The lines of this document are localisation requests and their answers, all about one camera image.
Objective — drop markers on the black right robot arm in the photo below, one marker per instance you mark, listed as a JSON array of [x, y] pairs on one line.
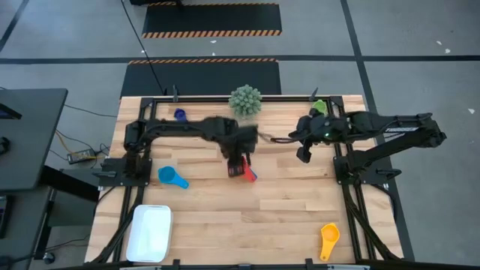
[[405, 129]]

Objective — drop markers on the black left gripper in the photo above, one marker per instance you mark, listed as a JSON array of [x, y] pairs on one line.
[[238, 140]]

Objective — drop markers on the dark grey desk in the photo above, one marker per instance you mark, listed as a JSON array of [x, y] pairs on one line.
[[33, 138]]

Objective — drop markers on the green artificial succulent plant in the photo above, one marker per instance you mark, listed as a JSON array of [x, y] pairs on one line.
[[245, 101]]

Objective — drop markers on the teal plastic measuring cup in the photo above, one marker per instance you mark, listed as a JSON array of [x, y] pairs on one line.
[[167, 175]]

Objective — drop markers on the red plastic measuring cup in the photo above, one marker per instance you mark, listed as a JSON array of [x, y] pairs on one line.
[[247, 170]]

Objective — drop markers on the small dark blue measuring cup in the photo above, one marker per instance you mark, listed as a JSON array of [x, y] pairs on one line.
[[180, 114]]

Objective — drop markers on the white plastic basket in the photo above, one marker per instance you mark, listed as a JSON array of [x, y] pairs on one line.
[[150, 232]]

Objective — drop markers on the black power adapter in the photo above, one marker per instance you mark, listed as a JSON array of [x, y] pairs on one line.
[[80, 156]]

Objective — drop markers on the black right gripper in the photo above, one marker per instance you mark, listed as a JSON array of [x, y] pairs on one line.
[[322, 127]]

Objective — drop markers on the yellow plastic measuring cup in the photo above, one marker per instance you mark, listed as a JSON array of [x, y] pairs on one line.
[[330, 234]]

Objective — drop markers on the royal blue measuring cup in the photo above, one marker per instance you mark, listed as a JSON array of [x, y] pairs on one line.
[[254, 175]]

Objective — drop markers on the green plastic measuring cup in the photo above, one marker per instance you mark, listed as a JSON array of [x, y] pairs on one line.
[[320, 106]]

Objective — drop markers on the black floor mat striped edge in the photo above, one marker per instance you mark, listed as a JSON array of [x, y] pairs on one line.
[[210, 17], [202, 77]]

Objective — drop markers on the black aluminium table frame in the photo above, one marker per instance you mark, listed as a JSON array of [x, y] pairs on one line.
[[195, 99]]

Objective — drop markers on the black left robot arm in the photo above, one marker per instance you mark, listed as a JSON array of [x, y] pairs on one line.
[[172, 127]]

